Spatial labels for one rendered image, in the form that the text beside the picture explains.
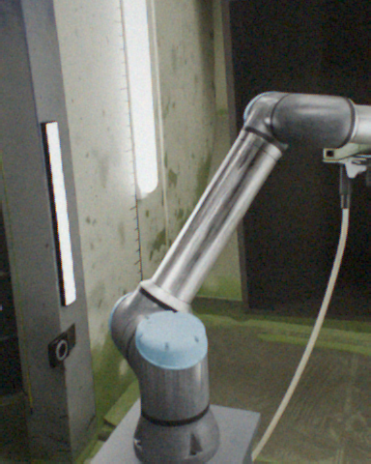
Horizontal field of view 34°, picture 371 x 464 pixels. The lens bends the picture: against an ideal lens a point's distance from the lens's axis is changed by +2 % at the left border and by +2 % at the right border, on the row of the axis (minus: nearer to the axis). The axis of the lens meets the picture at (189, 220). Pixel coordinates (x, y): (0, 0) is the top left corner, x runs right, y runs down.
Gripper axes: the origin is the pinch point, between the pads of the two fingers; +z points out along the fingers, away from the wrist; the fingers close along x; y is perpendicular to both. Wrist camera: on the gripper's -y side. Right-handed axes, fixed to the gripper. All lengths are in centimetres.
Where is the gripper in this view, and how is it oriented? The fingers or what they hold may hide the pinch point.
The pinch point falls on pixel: (344, 158)
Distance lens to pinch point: 198.4
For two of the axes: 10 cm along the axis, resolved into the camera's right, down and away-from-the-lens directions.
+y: 0.3, 9.6, 2.8
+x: 6.1, -2.4, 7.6
